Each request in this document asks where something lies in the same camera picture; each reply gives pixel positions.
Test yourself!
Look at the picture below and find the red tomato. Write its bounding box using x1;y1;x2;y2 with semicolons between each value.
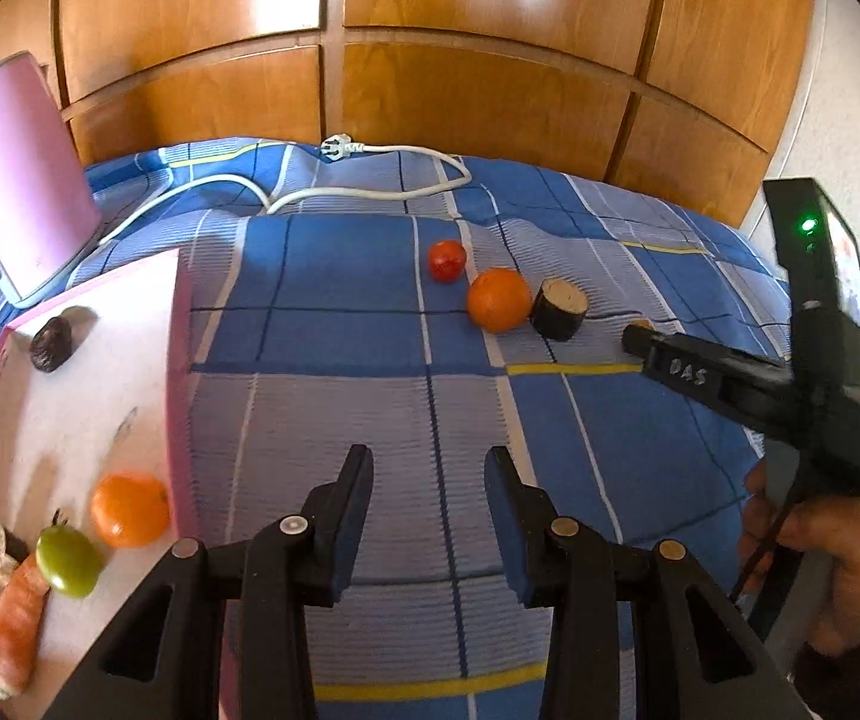
428;239;467;283

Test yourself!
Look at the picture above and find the large orange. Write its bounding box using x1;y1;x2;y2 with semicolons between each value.
90;473;170;550

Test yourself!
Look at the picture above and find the person right hand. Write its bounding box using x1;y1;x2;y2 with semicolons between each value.
777;496;860;656

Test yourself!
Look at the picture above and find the pink rimmed white tray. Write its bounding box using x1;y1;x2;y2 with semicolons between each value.
0;249;230;718

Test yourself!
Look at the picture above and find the pink electric kettle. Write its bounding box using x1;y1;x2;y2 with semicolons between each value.
0;52;103;309

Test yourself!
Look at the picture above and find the large dark eggplant chunk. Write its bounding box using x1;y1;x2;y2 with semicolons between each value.
529;277;590;341

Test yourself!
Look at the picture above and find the dark wrinkled passion fruit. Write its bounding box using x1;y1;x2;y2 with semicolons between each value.
28;316;74;374

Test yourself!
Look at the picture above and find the orange carrot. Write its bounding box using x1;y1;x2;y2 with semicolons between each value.
0;554;51;700

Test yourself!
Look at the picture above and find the wooden wardrobe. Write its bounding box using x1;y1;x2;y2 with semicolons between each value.
0;0;814;224

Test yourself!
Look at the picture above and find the white kettle power cable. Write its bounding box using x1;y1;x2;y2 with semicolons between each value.
95;131;474;249

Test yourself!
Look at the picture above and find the blue plaid tablecloth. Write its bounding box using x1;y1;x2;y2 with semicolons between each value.
0;135;796;720

